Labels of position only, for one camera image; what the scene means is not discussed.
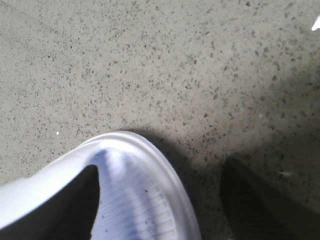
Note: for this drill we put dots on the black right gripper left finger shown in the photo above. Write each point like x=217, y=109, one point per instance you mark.
x=68, y=215

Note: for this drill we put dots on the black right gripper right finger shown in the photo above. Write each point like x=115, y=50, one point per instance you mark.
x=257, y=211

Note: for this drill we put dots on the light blue slipper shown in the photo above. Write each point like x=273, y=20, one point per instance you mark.
x=141, y=196

